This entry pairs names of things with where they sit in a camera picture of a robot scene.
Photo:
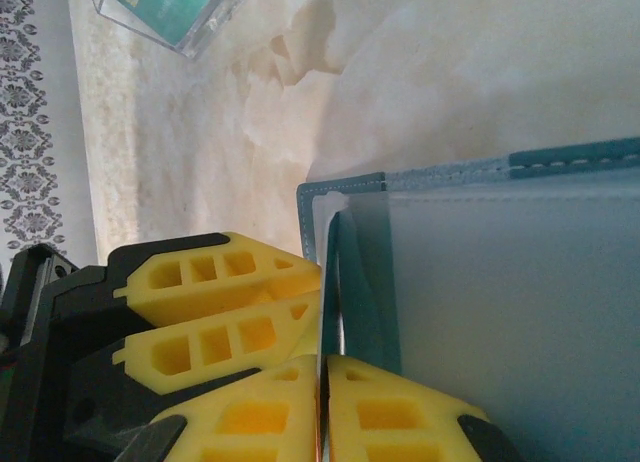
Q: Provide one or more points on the blue leather card holder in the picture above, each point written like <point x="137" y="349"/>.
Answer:
<point x="500" y="307"/>

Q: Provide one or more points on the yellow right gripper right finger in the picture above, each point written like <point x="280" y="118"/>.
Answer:
<point x="345" y="422"/>

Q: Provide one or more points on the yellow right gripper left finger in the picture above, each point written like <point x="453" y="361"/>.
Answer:
<point x="300" y="422"/>

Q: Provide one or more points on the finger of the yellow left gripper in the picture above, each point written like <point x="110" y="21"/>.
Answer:
<point x="240" y="292"/>
<point x="280" y="347"/>

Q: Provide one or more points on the teal credit card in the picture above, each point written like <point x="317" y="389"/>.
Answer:
<point x="331" y="282"/>
<point x="170" y="7"/>

